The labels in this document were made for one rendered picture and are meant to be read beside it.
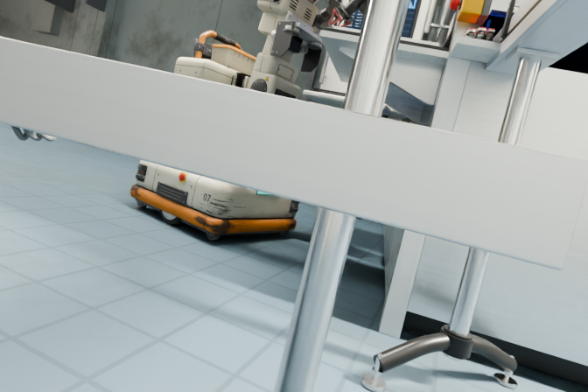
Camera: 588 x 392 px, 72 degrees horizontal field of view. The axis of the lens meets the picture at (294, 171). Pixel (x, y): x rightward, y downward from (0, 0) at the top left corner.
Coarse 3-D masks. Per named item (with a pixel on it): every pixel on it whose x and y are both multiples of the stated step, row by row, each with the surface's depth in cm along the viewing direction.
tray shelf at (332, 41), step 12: (324, 36) 130; (336, 36) 129; (348, 36) 128; (336, 48) 141; (408, 48) 125; (420, 48) 124; (336, 60) 159; (348, 60) 154; (420, 60) 132; (432, 60) 128; (444, 60) 125; (348, 72) 174
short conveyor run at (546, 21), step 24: (528, 0) 89; (552, 0) 72; (576, 0) 68; (504, 24) 102; (528, 24) 84; (552, 24) 80; (576, 24) 77; (504, 48) 101; (528, 48) 95; (552, 48) 91; (576, 48) 88; (504, 72) 117
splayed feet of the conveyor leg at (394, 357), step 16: (432, 336) 99; (448, 336) 100; (464, 336) 100; (384, 352) 95; (400, 352) 95; (416, 352) 96; (432, 352) 98; (448, 352) 100; (464, 352) 99; (480, 352) 104; (496, 352) 106; (384, 368) 92; (512, 368) 109; (368, 384) 92; (384, 384) 94; (512, 384) 109
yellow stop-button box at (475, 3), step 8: (464, 0) 111; (472, 0) 111; (480, 0) 110; (488, 0) 110; (464, 8) 111; (472, 8) 111; (480, 8) 110; (488, 8) 110; (464, 16) 114; (472, 16) 112; (480, 16) 111
